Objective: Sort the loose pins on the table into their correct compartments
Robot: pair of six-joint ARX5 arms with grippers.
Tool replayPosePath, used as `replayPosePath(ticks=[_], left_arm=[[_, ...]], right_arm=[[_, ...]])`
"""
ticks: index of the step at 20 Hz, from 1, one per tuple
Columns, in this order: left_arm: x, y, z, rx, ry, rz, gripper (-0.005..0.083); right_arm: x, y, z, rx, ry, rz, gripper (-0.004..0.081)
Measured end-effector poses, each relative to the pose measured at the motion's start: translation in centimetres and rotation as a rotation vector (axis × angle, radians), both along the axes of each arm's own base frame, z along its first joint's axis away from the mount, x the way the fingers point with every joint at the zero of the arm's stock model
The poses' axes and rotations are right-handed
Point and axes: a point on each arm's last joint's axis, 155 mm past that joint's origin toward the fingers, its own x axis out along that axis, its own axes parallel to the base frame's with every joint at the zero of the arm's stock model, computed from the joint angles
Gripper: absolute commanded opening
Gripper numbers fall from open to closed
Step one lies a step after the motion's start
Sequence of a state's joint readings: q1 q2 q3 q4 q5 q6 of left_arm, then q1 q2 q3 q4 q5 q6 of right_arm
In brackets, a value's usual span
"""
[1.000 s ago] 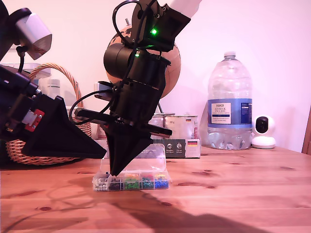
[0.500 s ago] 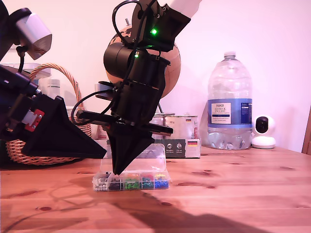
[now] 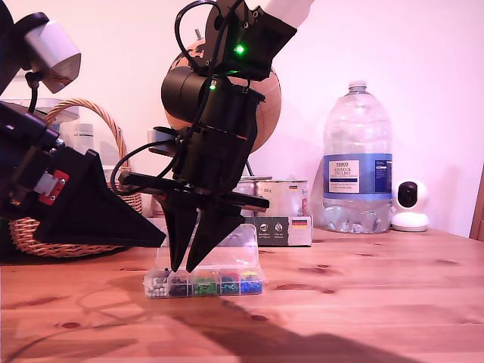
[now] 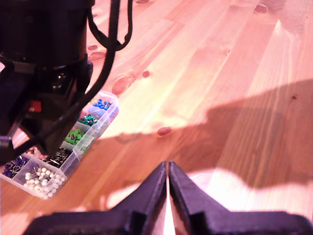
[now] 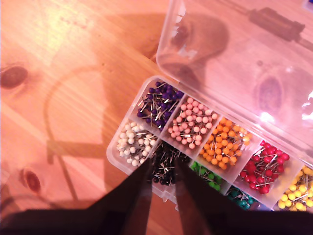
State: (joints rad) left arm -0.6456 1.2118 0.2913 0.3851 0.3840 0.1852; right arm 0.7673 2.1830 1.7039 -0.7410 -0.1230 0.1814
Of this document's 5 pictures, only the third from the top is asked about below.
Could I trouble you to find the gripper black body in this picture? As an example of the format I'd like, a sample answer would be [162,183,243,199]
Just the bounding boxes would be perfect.
[118,126,271,211]

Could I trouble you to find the clear plastic pin organizer box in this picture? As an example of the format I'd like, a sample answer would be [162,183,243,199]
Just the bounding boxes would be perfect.
[142,223,267,300]

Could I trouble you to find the cork globe on metal stand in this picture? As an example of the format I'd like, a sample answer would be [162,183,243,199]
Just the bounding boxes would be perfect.
[166,28,281,182]

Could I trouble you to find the cardboard tray with German flag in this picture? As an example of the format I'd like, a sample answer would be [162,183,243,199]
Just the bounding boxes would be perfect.
[237,215,313,248]

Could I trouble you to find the silver tin can flag print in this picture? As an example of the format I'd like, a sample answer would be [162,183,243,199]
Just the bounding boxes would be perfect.
[253,179,309,218]

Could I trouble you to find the white plastic bottle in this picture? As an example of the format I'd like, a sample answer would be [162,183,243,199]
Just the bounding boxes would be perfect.
[73,123,95,155]

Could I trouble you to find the clear plastic container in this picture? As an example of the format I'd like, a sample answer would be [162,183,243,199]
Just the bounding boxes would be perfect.
[33,98,81,134]

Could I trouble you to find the large clear water bottle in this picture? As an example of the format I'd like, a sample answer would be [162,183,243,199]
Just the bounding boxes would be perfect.
[309,79,393,234]

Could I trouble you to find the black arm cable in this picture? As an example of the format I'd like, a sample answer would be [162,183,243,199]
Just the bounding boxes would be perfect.
[190,0,247,132]
[24,70,42,114]
[173,0,219,73]
[110,124,202,197]

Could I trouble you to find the gripper grey camera box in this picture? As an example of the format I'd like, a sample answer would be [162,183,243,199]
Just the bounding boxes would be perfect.
[146,126,179,155]

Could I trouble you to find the wicker basket with handle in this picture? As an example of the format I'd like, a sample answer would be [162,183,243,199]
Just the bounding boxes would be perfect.
[8,98,144,259]

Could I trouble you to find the gripper white camera box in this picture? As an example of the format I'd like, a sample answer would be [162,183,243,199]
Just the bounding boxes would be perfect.
[23,20,82,95]

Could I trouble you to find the small white round camera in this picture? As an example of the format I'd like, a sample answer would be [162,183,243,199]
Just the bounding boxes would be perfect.
[390,178,430,233]

